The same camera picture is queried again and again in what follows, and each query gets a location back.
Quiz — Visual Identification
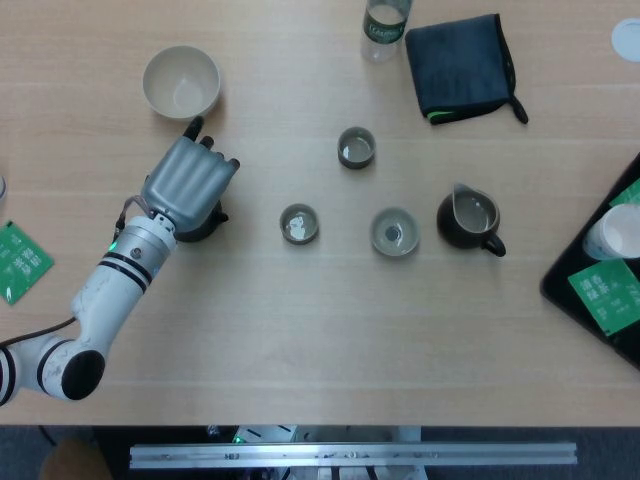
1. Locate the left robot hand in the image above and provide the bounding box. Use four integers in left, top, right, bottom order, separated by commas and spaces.
139, 115, 242, 237

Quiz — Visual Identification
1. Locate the black teapot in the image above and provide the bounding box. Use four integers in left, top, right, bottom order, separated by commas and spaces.
174, 197, 230, 244

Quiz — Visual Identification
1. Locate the clear plastic water bottle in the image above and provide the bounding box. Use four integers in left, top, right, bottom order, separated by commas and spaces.
360, 0, 415, 64

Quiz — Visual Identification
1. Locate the cream bowl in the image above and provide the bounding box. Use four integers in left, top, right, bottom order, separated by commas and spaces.
142, 45, 222, 124

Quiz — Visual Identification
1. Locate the dark ceramic teacup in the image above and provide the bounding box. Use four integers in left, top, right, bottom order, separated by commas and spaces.
336, 126, 377, 171
278, 202, 321, 246

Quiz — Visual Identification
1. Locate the black ceramic pitcher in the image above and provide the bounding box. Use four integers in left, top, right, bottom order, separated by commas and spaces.
436, 182, 507, 258

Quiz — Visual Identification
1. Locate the dark grey folded cloth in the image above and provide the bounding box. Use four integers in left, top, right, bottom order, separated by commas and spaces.
404, 13, 530, 127

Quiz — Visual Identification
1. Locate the orange stool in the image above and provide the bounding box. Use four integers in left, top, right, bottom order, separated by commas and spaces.
39, 435, 114, 480

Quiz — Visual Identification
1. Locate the black tray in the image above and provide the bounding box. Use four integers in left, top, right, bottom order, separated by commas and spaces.
539, 152, 640, 371

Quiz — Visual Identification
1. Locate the white paper cup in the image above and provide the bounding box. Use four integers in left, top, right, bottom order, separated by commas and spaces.
582, 203, 640, 262

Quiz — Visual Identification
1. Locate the brown arm cable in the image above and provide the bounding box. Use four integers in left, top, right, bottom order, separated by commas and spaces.
0, 195, 151, 347

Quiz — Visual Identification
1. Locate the aluminium rail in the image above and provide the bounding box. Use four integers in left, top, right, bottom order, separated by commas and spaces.
128, 440, 578, 470

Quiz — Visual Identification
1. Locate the white round cable cap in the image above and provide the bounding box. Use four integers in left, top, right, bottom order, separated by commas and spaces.
610, 18, 640, 62

